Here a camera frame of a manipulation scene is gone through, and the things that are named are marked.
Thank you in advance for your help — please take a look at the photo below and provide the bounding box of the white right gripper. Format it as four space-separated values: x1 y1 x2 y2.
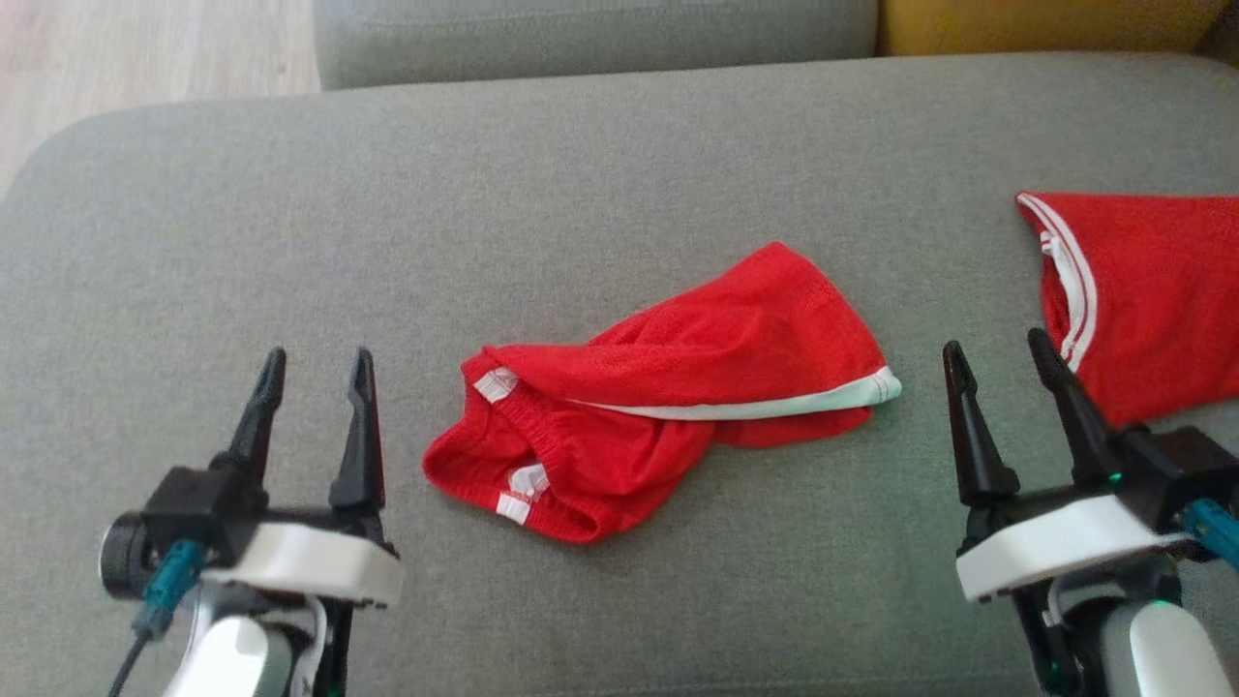
942 328 1197 604

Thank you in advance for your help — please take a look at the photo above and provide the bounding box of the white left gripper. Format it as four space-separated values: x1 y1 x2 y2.
198 347 406 612

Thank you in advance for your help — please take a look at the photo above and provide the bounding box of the red basketball jersey number 23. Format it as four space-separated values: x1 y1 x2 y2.
1014 191 1239 430

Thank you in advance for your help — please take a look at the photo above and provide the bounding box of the red shorts white trim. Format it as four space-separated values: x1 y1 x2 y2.
422 241 904 545

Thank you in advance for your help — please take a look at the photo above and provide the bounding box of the large yellow sofa cushion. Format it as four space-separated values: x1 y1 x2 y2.
876 0 1228 57

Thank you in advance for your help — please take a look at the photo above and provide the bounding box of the large grey sofa seat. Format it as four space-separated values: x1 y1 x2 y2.
0 53 1239 697

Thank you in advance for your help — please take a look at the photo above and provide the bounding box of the small grey sofa cushion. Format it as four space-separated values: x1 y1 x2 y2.
312 0 882 92

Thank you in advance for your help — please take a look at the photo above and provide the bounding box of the blue-plug left camera cable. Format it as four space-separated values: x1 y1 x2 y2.
105 539 209 697

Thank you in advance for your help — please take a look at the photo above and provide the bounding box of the blue-plug camera cable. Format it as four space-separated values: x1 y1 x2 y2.
1179 498 1239 574
105 539 209 697

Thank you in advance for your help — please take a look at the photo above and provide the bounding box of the blue-plug right camera cable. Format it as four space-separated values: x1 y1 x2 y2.
1179 498 1239 574

